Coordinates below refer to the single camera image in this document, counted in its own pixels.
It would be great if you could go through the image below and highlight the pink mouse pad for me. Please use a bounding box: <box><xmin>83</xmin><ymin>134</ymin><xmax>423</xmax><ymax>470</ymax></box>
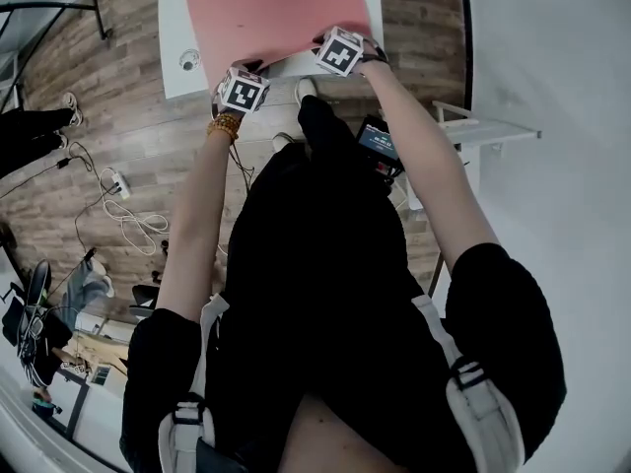
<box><xmin>183</xmin><ymin>0</ymin><xmax>374</xmax><ymax>91</ymax></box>

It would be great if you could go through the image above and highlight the white power strip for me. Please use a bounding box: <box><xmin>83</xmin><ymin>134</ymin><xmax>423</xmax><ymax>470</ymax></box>
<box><xmin>110</xmin><ymin>171</ymin><xmax>133</xmax><ymax>202</ymax></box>

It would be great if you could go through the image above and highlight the black device with screen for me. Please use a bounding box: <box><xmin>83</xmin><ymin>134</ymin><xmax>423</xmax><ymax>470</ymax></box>
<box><xmin>355</xmin><ymin>114</ymin><xmax>406</xmax><ymax>177</ymax></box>

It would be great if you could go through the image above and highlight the black office chair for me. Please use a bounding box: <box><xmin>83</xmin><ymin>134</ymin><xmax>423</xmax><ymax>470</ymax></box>
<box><xmin>0</xmin><ymin>258</ymin><xmax>53</xmax><ymax>349</ymax></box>

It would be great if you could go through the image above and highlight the round desk cable grommet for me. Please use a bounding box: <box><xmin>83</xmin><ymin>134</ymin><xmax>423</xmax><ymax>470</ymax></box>
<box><xmin>177</xmin><ymin>47</ymin><xmax>203</xmax><ymax>73</ymax></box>

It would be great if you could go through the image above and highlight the white harness strap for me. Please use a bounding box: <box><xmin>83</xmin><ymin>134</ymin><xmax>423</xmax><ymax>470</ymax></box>
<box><xmin>410</xmin><ymin>294</ymin><xmax>526</xmax><ymax>473</ymax></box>
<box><xmin>157</xmin><ymin>292</ymin><xmax>232</xmax><ymax>473</ymax></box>

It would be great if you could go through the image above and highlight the person's black clothing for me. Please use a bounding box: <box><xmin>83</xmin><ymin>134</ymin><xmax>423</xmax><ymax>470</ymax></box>
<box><xmin>119</xmin><ymin>95</ymin><xmax>568</xmax><ymax>473</ymax></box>

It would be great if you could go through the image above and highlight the person's right forearm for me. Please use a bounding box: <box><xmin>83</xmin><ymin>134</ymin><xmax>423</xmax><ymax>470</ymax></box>
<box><xmin>353</xmin><ymin>59</ymin><xmax>504</xmax><ymax>271</ymax></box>

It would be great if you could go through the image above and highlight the person's left forearm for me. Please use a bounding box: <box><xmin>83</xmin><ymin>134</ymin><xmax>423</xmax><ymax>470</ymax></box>
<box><xmin>155</xmin><ymin>101</ymin><xmax>243</xmax><ymax>322</ymax></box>

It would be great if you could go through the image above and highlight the black pole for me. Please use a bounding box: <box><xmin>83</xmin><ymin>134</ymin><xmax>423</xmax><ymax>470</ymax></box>
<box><xmin>456</xmin><ymin>0</ymin><xmax>476</xmax><ymax>113</ymax></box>

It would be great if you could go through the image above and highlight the white shelf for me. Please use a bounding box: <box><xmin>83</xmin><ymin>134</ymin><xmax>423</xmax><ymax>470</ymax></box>
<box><xmin>432</xmin><ymin>100</ymin><xmax>543</xmax><ymax>154</ymax></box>

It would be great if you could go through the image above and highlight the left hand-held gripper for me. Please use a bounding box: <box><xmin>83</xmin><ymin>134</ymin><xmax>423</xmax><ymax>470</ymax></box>
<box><xmin>215</xmin><ymin>59</ymin><xmax>272</xmax><ymax>115</ymax></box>

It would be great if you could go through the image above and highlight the white desk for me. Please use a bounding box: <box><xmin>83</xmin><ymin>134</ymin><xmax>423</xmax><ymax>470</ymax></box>
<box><xmin>157</xmin><ymin>0</ymin><xmax>386</xmax><ymax>101</ymax></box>

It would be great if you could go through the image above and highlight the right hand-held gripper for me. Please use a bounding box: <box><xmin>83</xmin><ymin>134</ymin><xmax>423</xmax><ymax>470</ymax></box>
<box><xmin>312</xmin><ymin>26</ymin><xmax>366</xmax><ymax>78</ymax></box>

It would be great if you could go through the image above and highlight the orange beaded bracelet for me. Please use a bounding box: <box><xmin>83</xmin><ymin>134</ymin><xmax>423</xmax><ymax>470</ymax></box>
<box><xmin>206</xmin><ymin>112</ymin><xmax>243</xmax><ymax>147</ymax></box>

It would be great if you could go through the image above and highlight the black cable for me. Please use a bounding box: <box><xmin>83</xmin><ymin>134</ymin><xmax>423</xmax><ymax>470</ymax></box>
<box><xmin>0</xmin><ymin>140</ymin><xmax>107</xmax><ymax>288</ymax></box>

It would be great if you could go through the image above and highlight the white cable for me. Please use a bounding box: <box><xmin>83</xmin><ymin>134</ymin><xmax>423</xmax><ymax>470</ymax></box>
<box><xmin>99</xmin><ymin>167</ymin><xmax>172</xmax><ymax>257</ymax></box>

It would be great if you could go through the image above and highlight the black metal frame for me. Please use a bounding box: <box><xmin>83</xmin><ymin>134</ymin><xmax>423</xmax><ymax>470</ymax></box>
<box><xmin>0</xmin><ymin>0</ymin><xmax>115</xmax><ymax>113</ymax></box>

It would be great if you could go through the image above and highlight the black chair base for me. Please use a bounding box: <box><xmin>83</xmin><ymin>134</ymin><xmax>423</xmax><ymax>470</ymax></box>
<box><xmin>128</xmin><ymin>283</ymin><xmax>162</xmax><ymax>320</ymax></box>

